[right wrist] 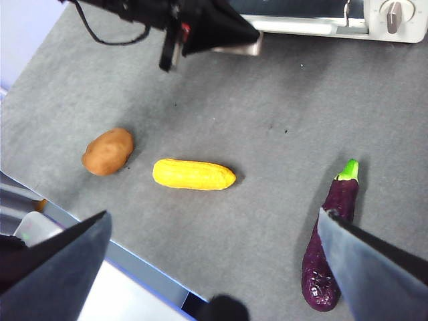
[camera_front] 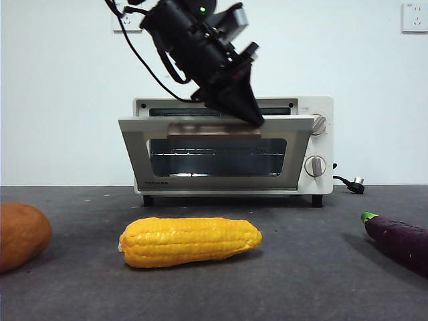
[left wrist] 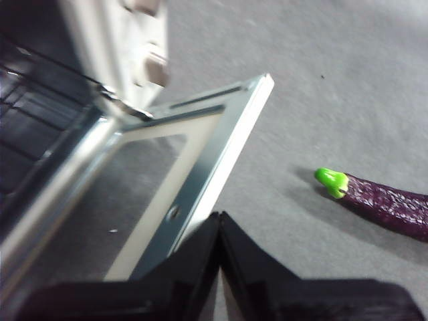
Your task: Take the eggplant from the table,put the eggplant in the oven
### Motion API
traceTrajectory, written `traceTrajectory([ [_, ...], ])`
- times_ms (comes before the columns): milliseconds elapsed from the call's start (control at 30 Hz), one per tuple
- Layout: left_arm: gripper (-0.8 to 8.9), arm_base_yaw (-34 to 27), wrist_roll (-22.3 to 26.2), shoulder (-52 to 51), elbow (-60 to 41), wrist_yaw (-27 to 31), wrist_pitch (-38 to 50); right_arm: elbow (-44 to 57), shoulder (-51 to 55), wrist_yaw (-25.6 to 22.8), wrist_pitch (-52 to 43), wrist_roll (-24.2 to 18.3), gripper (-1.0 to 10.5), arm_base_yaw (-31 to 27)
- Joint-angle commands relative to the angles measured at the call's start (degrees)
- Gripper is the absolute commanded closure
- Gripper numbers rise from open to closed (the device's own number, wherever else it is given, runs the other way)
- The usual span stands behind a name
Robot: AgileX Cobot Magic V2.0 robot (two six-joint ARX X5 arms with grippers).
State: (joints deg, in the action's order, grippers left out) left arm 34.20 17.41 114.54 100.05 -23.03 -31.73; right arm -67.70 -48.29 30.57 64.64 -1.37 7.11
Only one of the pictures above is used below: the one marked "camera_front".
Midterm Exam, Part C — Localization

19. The oven door with beige handle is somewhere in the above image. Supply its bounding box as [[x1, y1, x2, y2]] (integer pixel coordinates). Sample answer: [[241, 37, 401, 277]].
[[117, 113, 316, 193]]

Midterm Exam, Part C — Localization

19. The purple eggplant with green stem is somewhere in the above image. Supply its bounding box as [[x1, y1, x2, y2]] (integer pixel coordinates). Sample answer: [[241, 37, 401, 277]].
[[360, 211, 428, 278]]

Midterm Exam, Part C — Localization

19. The oven knob with angled pointer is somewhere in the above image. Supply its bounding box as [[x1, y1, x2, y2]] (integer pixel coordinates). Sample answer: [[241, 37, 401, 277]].
[[310, 113, 328, 136]]

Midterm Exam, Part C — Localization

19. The oven knob with upright pointer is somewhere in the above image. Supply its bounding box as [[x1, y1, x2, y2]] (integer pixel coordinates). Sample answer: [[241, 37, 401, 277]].
[[303, 155, 327, 178]]

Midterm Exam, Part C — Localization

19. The white Toshiba toaster oven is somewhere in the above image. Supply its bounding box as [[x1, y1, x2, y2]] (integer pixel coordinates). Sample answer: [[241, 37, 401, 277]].
[[132, 96, 334, 208]]

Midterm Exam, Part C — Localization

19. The yellow corn cob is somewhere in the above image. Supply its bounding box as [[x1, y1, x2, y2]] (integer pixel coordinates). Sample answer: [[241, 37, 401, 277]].
[[118, 217, 263, 269]]

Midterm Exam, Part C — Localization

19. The orange-brown potato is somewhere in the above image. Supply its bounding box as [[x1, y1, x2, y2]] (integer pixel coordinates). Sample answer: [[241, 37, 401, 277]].
[[0, 202, 54, 275]]

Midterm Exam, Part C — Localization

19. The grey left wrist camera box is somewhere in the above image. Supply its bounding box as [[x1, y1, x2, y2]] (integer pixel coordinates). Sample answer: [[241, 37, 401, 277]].
[[213, 5, 250, 45]]

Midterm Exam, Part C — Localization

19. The oven wire rack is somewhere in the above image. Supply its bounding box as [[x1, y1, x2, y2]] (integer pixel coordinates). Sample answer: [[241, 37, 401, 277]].
[[149, 148, 286, 158]]

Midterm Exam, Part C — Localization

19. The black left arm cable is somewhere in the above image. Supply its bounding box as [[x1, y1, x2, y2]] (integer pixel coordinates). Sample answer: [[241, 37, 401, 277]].
[[104, 0, 198, 103]]

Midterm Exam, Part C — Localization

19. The white wall socket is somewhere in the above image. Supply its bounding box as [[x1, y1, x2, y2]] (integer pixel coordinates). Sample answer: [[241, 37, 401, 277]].
[[401, 3, 428, 34], [112, 5, 144, 33]]

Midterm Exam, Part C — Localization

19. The black power plug with cord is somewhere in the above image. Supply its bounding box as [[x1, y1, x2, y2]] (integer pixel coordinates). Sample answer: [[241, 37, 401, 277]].
[[332, 163, 366, 195]]

